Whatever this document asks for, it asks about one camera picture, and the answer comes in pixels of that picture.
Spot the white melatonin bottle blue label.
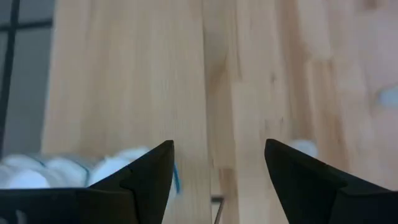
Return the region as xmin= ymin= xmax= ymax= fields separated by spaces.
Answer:
xmin=46 ymin=157 xmax=90 ymax=189
xmin=0 ymin=154 xmax=52 ymax=190
xmin=88 ymin=146 xmax=183 ymax=200

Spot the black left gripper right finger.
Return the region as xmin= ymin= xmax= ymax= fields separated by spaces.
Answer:
xmin=264 ymin=138 xmax=398 ymax=224

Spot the small translucent white pill bottle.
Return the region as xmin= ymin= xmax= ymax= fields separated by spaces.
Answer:
xmin=287 ymin=139 xmax=320 ymax=159

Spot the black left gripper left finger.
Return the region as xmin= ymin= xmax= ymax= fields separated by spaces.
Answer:
xmin=0 ymin=139 xmax=175 ymax=224

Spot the wooden table black frame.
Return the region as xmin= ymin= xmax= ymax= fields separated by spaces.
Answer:
xmin=40 ymin=0 xmax=225 ymax=224

